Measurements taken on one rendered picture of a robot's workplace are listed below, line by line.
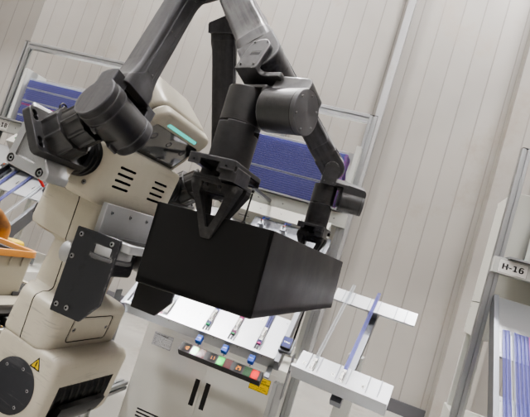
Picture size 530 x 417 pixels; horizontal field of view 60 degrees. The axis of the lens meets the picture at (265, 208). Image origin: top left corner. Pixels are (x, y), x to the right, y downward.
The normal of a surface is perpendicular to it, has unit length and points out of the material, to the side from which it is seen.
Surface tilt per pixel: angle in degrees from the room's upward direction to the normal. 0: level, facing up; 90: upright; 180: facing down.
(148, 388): 90
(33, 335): 90
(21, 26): 90
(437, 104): 90
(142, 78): 78
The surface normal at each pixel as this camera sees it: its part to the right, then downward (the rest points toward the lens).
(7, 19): -0.25, -0.16
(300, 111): 0.79, 0.17
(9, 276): 0.89, 0.29
